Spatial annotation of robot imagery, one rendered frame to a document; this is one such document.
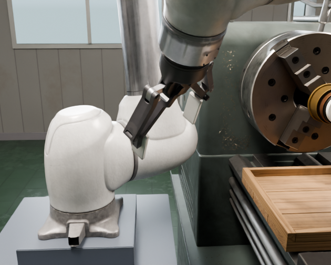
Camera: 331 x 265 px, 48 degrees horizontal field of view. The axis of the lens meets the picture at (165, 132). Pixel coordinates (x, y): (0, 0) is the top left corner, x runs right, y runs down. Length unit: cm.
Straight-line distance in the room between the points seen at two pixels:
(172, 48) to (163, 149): 42
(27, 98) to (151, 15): 333
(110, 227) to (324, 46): 67
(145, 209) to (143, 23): 51
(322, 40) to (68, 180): 69
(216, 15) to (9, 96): 384
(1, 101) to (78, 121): 348
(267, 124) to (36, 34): 328
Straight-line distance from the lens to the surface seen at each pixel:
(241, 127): 114
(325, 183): 98
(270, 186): 92
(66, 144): 80
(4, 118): 430
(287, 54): 94
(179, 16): 47
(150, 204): 110
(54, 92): 407
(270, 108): 98
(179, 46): 50
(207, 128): 112
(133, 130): 59
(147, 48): 90
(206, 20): 46
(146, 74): 90
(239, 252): 129
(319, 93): 91
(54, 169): 83
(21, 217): 110
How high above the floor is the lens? 127
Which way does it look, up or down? 17 degrees down
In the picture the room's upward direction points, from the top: straight up
